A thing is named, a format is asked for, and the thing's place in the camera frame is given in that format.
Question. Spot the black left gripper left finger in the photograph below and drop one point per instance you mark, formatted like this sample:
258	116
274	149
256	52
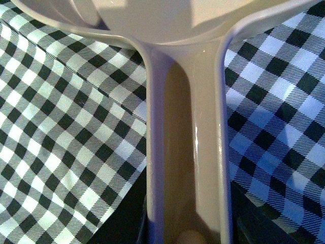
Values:
128	223

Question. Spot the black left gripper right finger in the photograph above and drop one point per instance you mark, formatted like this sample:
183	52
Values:
252	224

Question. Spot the beige plastic dustpan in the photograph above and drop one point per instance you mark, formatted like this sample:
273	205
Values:
183	46

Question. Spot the black white gingham bedsheet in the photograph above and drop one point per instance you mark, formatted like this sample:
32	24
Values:
74	126

